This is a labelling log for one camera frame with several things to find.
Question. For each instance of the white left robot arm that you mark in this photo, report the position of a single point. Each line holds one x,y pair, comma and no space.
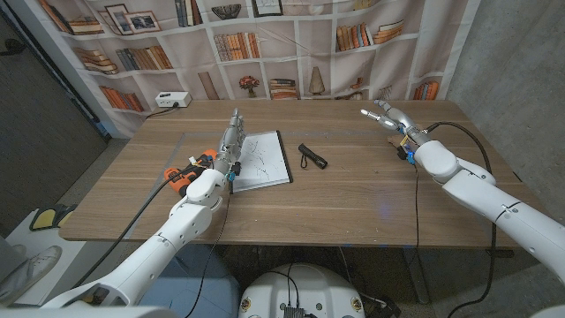
176,229

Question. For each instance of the white power strip box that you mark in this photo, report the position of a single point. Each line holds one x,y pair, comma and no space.
172,99

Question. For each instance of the black power adapter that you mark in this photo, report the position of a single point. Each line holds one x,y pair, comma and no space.
384,308

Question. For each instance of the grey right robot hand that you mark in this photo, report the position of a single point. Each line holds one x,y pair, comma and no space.
399,117

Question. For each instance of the black flashlight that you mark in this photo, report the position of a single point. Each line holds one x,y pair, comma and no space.
314,157

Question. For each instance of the dark perforated wall panel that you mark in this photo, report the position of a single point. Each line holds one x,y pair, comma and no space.
39,132

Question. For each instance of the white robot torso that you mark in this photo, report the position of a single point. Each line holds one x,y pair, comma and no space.
304,287

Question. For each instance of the white sneaker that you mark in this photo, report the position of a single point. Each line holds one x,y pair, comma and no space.
31,269

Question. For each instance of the grey table leg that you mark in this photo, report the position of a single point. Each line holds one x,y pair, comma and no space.
417,274

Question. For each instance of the yellow black foot pedal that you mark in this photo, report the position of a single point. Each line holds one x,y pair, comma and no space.
44,218
66,215

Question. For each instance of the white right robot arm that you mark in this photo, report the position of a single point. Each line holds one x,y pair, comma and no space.
485,194

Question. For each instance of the orange black power drill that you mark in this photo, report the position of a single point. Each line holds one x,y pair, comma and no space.
176,176

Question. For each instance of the printed bookshelf backdrop cloth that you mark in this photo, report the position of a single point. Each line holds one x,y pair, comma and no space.
282,62

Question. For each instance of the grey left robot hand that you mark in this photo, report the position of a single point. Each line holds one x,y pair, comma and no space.
230,141

